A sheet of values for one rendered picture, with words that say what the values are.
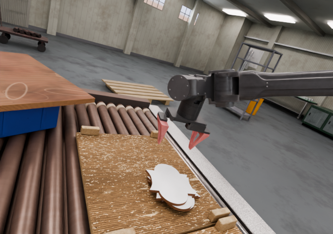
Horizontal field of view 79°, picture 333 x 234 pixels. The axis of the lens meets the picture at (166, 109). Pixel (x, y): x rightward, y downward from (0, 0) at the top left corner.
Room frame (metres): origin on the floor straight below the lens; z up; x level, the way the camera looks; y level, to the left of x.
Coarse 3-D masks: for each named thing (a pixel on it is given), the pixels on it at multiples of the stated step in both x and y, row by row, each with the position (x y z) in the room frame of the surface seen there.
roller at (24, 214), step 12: (36, 132) 0.53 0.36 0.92; (36, 144) 0.48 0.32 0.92; (36, 156) 0.44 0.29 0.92; (24, 168) 0.39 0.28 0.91; (36, 168) 0.40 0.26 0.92; (24, 180) 0.36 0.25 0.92; (36, 180) 0.37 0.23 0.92; (24, 192) 0.33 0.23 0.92; (36, 192) 0.34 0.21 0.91; (24, 204) 0.30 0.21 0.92; (36, 204) 0.32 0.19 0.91; (12, 216) 0.28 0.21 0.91; (24, 216) 0.28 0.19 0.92; (36, 216) 0.30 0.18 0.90; (12, 228) 0.26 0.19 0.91; (24, 228) 0.26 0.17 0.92
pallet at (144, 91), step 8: (104, 80) 3.99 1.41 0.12; (112, 80) 4.20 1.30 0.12; (112, 88) 3.68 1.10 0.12; (120, 88) 3.85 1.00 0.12; (128, 88) 4.04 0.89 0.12; (136, 88) 4.28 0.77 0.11; (144, 88) 4.47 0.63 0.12; (152, 88) 4.72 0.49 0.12; (136, 96) 3.71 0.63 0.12; (144, 96) 3.88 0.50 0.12; (152, 96) 4.15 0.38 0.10; (160, 96) 4.30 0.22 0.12; (168, 104) 4.27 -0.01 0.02
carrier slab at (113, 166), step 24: (96, 144) 0.56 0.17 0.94; (120, 144) 0.61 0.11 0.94; (144, 144) 0.66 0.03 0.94; (168, 144) 0.73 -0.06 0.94; (96, 168) 0.45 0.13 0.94; (120, 168) 0.49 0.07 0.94; (144, 168) 0.53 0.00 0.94; (96, 192) 0.37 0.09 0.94; (120, 192) 0.40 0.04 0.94; (144, 192) 0.43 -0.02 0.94; (96, 216) 0.32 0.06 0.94; (120, 216) 0.34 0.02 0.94; (144, 216) 0.36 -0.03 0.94; (168, 216) 0.38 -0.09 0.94; (192, 216) 0.41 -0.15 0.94
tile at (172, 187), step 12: (156, 168) 0.50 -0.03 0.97; (168, 168) 0.52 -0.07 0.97; (156, 180) 0.45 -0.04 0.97; (168, 180) 0.46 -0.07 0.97; (180, 180) 0.48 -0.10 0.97; (156, 192) 0.41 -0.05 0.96; (168, 192) 0.42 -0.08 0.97; (180, 192) 0.43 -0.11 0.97; (192, 192) 0.45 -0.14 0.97; (180, 204) 0.40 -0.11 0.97
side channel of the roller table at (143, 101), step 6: (84, 90) 0.94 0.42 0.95; (90, 90) 0.97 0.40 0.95; (96, 96) 0.95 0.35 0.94; (102, 96) 0.96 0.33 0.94; (108, 96) 0.98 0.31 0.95; (114, 96) 1.01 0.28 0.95; (120, 96) 1.04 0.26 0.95; (126, 96) 1.07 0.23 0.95; (96, 102) 0.95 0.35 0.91; (108, 102) 0.98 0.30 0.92; (114, 102) 1.00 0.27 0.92; (120, 102) 1.02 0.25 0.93; (126, 102) 1.04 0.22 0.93; (132, 102) 1.05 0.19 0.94; (138, 102) 1.07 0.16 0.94; (144, 102) 1.09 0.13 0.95
